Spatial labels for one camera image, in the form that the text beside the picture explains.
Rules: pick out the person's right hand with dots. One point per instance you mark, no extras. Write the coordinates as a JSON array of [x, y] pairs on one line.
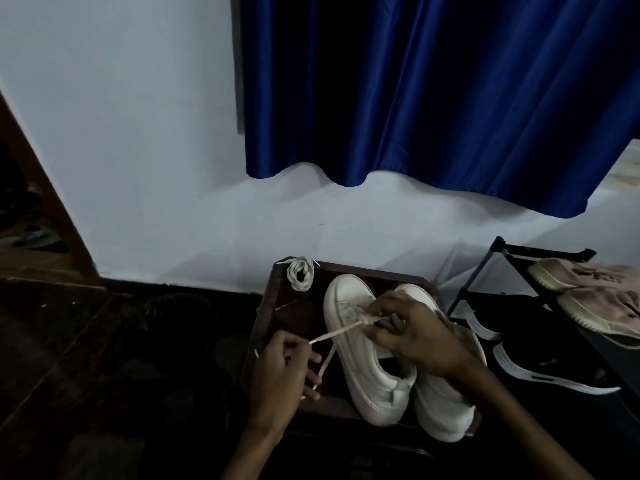
[[425, 344]]

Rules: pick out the person's right forearm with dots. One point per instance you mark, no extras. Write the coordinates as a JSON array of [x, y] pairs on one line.
[[530, 424]]

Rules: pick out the black shoe rack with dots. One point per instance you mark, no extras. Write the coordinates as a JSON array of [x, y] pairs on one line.
[[545, 253]]

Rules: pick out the black sneaker white sole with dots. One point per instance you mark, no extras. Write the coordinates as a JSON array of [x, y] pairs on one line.
[[480, 332], [540, 377]]

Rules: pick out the white shoelace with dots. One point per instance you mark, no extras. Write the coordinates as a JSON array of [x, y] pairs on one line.
[[300, 274], [335, 334]]

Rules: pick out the pink sneaker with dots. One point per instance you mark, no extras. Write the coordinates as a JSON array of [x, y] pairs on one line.
[[560, 277], [595, 312]]

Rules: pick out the white window grille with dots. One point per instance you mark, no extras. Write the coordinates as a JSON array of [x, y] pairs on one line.
[[625, 169]]

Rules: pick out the grey slipper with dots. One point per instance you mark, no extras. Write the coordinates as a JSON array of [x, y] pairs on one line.
[[37, 239]]

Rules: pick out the person's left hand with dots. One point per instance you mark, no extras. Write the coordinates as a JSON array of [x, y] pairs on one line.
[[277, 389]]

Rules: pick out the blue curtain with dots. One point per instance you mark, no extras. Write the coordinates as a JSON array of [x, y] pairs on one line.
[[450, 84]]

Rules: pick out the brown wooden door frame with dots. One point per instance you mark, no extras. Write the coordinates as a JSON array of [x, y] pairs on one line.
[[60, 219]]

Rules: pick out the dark brown plastic stool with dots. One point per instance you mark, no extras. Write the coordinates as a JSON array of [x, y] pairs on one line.
[[295, 304]]

